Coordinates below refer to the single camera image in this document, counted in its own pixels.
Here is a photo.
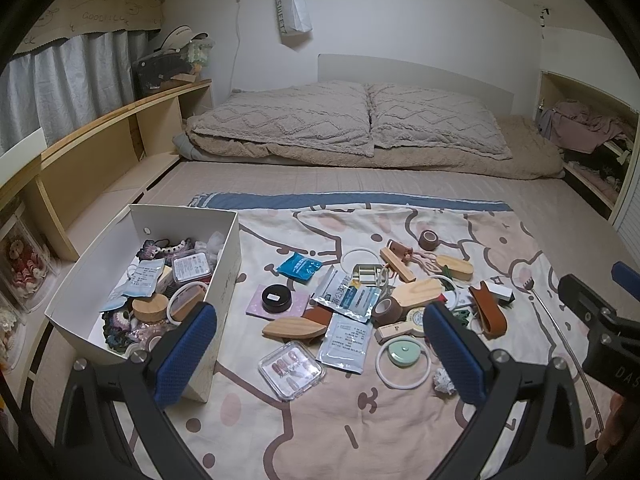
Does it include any wooden brush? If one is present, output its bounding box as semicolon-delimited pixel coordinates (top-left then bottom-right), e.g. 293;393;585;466
434;255;473;282

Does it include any grey textured pillow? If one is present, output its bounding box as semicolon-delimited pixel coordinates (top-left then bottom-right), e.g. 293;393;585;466
366;84;513;158
186;81;376;157

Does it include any brown leather case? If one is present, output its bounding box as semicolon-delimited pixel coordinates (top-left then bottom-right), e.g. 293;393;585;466
468;281;508;338

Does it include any white wall cable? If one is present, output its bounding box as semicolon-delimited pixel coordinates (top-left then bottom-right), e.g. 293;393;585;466
230;0;246;91

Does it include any wooden block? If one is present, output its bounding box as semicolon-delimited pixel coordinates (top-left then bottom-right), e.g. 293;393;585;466
380;247;417;283

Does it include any white hanging bag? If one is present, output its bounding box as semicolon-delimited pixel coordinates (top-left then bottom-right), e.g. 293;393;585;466
274;0;313;36

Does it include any beige fleece blanket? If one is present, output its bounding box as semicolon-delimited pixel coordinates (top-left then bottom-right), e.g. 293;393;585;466
172;115;566;181

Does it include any green metal tin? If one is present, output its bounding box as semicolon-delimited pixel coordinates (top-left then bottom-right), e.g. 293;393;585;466
352;263;388;286

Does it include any metal back scratcher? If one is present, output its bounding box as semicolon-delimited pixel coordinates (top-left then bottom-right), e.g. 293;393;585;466
520;275;601;421

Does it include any white printed sachet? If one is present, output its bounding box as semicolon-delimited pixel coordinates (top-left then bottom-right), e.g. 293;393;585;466
316;312;373;375

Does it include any white cardboard box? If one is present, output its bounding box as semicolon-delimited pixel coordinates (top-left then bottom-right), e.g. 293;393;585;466
44;203;240;403

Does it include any black round compact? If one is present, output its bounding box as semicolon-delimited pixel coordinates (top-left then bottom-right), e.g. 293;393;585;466
262;284;292;315

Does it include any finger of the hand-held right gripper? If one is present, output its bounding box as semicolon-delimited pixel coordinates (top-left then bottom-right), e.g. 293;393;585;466
612;261;640;293
557;274;626;341

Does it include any beige bed mattress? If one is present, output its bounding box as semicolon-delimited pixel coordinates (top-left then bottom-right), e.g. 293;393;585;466
30;157;640;411

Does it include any red plush doll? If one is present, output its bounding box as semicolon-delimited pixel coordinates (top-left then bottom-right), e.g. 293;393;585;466
5;232;51;301

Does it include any blue packet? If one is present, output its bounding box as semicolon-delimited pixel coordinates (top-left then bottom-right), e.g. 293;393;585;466
276;252;321;281

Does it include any blue white sachet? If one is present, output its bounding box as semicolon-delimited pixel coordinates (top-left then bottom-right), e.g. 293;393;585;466
122;259;166;297

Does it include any dark crochet coaster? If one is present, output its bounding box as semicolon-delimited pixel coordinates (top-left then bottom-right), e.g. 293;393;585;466
101;310;135;353

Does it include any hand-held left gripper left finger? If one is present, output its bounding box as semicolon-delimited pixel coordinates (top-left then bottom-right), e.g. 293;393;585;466
55;301;218;480

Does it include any small white box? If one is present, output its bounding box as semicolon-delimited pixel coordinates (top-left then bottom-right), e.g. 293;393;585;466
482;280;513;301

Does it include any pink string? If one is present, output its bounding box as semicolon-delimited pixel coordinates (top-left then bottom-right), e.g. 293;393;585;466
405;250;438;273

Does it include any mint tape measure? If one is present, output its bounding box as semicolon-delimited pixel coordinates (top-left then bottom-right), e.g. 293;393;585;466
387;338;421;367

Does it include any wooden shelf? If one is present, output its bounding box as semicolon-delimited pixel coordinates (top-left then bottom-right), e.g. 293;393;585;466
0;79;213;261

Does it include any small wooden oval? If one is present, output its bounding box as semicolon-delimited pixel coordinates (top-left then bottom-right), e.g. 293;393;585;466
261;316;327;343

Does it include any silver blue sachet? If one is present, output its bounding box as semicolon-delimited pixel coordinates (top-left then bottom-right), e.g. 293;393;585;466
320;285;382;323
314;266;351;306

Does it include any large white ring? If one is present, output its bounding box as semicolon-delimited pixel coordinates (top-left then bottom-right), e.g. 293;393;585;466
376;342;433;390

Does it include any large wooden oval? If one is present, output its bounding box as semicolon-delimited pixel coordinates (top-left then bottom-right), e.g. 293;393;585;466
391;277;445;313

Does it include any white plastic hoop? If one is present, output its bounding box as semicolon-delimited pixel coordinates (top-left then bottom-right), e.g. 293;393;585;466
431;275;473;311

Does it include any clear nail case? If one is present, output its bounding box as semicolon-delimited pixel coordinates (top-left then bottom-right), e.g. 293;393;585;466
258;341;326;402

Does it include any cream rectangular block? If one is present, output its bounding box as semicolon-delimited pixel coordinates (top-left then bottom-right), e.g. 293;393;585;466
376;322;426;345

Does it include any person's right hand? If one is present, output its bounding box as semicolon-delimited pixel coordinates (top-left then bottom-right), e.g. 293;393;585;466
597;392;640;461

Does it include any white bangle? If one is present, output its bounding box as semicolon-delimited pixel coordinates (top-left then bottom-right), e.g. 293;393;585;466
167;282;208;322

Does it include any brown leather patch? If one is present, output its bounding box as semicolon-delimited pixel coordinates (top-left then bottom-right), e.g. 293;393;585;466
302;306;333;328

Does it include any beige printed valance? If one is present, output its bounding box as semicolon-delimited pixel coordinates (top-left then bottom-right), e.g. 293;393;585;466
10;0;166;56

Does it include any white cap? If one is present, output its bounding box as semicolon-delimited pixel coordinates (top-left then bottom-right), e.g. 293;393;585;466
150;25;208;53

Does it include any black white hair tie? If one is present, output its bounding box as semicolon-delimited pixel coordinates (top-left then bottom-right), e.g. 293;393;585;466
160;237;193;256

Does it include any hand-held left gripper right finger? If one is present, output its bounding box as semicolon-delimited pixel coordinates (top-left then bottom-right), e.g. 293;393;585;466
422;301;586;480

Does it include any pile of pink clothes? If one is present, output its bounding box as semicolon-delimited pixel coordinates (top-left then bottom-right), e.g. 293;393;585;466
540;100;626;153

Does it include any thin white ring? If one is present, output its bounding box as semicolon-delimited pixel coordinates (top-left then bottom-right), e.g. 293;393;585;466
341;247;383;275

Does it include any pink rimmed white case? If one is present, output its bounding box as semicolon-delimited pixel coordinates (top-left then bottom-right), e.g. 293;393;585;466
172;252;211;282

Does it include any grey curtain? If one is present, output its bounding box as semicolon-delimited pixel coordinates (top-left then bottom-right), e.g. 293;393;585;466
0;30;161;161

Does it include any pink card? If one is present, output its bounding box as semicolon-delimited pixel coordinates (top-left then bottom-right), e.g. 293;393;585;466
246;284;310;320

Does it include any round wooden lid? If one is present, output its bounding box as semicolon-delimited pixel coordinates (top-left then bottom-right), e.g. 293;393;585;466
131;294;170;323

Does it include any black bag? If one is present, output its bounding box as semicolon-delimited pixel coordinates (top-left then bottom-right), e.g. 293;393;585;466
132;52;193;93

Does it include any cartoon printed blanket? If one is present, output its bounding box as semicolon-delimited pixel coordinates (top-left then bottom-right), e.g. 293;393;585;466
112;191;608;480

